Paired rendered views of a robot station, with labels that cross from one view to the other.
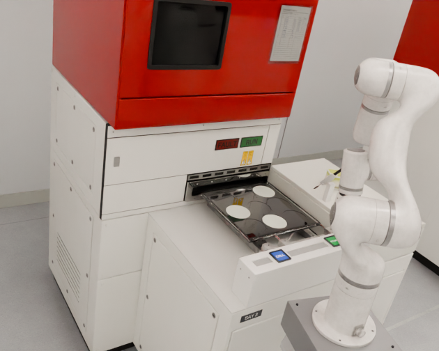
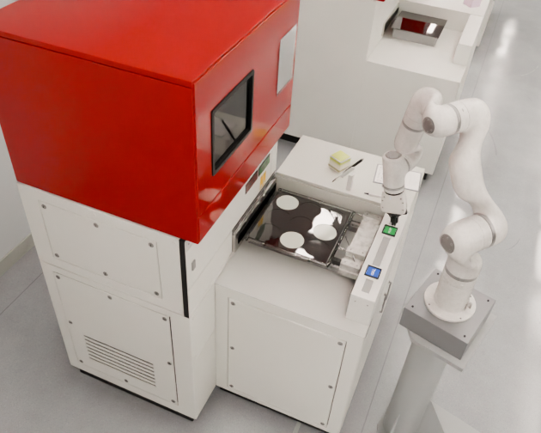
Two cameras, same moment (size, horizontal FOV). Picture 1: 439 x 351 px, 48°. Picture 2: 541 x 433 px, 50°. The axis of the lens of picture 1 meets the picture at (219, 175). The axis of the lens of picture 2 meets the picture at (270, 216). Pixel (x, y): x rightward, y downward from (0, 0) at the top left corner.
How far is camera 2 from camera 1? 116 cm
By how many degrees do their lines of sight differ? 30
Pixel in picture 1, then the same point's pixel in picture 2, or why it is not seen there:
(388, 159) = (477, 187)
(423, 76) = (479, 110)
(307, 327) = (434, 321)
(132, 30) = (201, 155)
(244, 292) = (364, 316)
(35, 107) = not seen: outside the picture
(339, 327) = (455, 309)
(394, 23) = not seen: outside the picture
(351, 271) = (465, 273)
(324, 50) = not seen: outside the picture
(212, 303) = (335, 335)
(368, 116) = (414, 135)
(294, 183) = (310, 183)
